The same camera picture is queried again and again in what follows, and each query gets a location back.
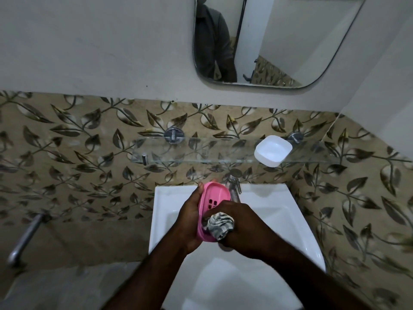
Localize chrome wall tap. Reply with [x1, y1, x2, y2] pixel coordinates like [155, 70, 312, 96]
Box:
[7, 212, 52, 268]

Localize white soap dish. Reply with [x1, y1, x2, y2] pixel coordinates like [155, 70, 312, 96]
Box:
[254, 135, 293, 168]

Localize person's right hand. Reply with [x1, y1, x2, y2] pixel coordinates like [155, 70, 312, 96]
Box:
[201, 200, 281, 260]

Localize chrome faucet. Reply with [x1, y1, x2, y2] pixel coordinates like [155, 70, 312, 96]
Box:
[225, 168, 243, 204]

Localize person's left forearm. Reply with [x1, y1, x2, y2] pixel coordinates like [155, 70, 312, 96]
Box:
[102, 239, 194, 310]

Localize white sink basin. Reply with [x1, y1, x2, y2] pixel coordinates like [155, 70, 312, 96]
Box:
[148, 183, 327, 310]

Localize checkered cleaning cloth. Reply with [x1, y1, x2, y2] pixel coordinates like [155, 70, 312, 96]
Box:
[202, 212, 235, 242]

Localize person's left hand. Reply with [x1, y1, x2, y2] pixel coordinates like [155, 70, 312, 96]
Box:
[173, 181, 219, 255]

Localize glass shelf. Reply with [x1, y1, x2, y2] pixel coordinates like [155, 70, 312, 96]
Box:
[130, 136, 338, 166]

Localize rounded wall mirror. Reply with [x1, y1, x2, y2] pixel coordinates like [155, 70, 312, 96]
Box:
[192, 0, 368, 90]

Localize pink soap dish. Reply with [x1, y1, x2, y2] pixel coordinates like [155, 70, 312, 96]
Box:
[197, 181, 232, 243]

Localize person's right forearm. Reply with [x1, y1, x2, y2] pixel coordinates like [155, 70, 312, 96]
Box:
[258, 242, 375, 310]

